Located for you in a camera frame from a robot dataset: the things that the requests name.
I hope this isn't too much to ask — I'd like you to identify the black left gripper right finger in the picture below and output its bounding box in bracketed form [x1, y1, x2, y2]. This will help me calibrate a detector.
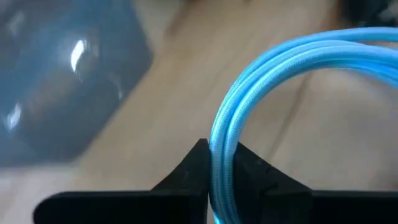
[233, 141, 398, 224]

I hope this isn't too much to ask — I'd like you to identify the translucent plastic bin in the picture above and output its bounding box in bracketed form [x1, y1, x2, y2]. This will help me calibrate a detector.
[0, 0, 155, 169]

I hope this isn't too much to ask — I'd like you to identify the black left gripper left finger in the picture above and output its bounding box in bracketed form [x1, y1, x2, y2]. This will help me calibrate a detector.
[32, 138, 210, 224]

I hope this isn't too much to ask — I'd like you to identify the light blue braided HDMI cable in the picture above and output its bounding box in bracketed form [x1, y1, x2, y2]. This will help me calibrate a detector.
[208, 26, 398, 224]

